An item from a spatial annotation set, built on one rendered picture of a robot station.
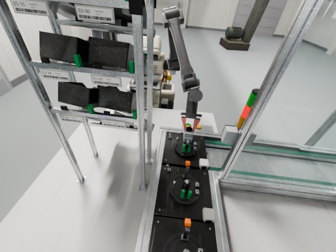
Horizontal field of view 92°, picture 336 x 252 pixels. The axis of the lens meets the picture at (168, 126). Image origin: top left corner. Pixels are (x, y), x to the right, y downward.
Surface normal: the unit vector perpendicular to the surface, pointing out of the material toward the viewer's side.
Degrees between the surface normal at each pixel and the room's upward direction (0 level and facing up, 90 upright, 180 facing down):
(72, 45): 65
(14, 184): 0
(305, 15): 90
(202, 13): 90
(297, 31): 90
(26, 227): 0
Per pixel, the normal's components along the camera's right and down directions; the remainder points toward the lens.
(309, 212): 0.08, -0.76
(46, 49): -0.21, 0.22
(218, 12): -0.05, 0.64
